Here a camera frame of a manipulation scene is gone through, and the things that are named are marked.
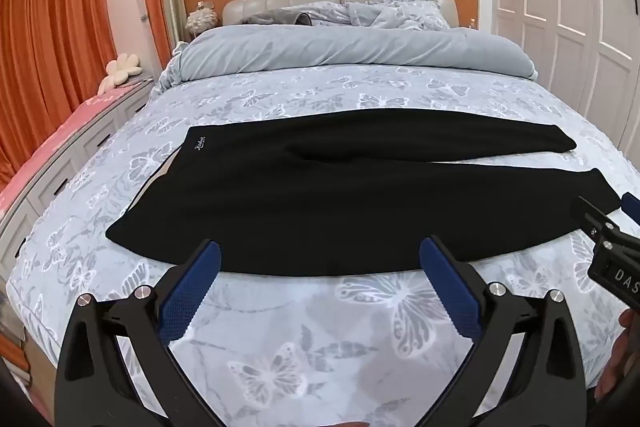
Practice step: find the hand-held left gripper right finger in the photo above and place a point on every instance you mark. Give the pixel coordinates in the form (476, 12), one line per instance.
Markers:
(450, 292)

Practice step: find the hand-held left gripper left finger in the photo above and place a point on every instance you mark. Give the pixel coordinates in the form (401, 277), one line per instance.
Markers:
(192, 288)

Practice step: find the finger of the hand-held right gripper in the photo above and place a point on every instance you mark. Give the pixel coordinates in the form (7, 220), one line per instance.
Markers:
(631, 203)
(595, 213)

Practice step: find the black pants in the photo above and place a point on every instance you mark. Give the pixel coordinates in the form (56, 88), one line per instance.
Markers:
(325, 207)

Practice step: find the person's right hand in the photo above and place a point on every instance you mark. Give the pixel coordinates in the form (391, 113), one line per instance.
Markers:
(631, 337)

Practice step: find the white drawer cabinet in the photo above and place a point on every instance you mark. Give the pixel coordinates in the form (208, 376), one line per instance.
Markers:
(65, 167)

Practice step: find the bed with butterfly sheet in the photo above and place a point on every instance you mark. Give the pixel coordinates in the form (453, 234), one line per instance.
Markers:
(280, 104)

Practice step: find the pink mat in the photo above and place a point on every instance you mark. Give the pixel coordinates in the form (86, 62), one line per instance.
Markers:
(55, 132)

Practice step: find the white flower plush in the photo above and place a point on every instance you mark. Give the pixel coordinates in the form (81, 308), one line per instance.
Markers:
(120, 69)

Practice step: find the grey duvet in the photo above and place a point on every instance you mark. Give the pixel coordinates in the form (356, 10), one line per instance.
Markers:
(350, 52)

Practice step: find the white bedside flower ornament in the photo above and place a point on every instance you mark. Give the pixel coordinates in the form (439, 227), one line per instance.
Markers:
(200, 21)

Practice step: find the butterfly print pillow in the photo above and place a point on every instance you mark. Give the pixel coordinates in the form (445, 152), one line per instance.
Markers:
(400, 14)
(325, 13)

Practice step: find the wide orange curtain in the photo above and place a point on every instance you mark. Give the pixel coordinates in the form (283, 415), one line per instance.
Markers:
(55, 32)

